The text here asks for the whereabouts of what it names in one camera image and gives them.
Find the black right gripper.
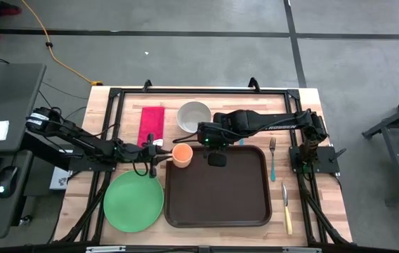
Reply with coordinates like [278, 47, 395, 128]
[197, 121, 230, 168]

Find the black aluminium rig frame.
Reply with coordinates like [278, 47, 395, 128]
[53, 77, 353, 247]

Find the long yellow extension cord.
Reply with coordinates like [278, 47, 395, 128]
[20, 0, 104, 87]

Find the red cloth napkin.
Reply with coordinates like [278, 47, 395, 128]
[136, 106, 166, 148]

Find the silver aluminium bar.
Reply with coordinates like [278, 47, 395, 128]
[86, 245, 126, 253]
[282, 247, 322, 253]

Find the knife with yellow handle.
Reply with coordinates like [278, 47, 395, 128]
[281, 181, 294, 235]

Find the orange cup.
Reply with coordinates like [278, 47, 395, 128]
[171, 143, 194, 169]

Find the thin black floor cable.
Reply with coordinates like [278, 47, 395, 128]
[41, 81, 89, 100]

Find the fork with teal handle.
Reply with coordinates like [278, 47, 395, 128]
[268, 136, 277, 183]

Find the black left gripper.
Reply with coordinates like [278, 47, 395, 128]
[115, 133, 172, 179]

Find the green plate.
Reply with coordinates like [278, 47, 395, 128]
[103, 169, 165, 233]

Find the black metal cart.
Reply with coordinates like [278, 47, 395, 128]
[362, 89, 399, 207]

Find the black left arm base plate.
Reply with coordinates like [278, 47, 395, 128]
[67, 143, 119, 172]

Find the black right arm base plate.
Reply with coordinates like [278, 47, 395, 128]
[289, 145, 347, 174]

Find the white bowl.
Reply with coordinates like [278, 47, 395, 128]
[176, 100, 213, 134]

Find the brown plastic tray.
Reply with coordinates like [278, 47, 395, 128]
[163, 144, 273, 228]

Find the white printed box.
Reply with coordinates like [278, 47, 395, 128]
[49, 166, 72, 190]

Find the grey desk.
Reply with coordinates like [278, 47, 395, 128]
[0, 63, 47, 240]

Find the metal desk foot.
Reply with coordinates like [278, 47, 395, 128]
[18, 214, 34, 228]

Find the black computer mouse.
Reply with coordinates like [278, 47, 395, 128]
[0, 165, 20, 200]

